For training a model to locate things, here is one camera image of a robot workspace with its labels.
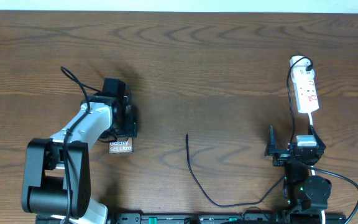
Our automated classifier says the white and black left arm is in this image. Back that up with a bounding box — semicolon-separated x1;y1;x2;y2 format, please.
21;93;137;223

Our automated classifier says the Galaxy S25 Ultra smartphone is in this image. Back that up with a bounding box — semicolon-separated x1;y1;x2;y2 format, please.
108;138;134;154

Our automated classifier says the black charging cable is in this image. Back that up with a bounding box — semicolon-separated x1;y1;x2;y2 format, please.
185;56;314;208

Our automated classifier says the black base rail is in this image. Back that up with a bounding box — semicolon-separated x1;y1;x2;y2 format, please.
35;211;346;224

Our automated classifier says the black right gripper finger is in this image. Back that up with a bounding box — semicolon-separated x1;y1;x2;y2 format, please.
308;124;326;149
264;126;277;156

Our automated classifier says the white power strip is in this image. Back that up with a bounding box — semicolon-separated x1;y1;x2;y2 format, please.
290;55;319;114

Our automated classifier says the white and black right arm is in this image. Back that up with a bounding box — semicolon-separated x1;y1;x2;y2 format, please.
264;126;332;223

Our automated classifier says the white power strip cord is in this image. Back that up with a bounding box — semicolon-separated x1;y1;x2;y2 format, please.
307;112;326;224

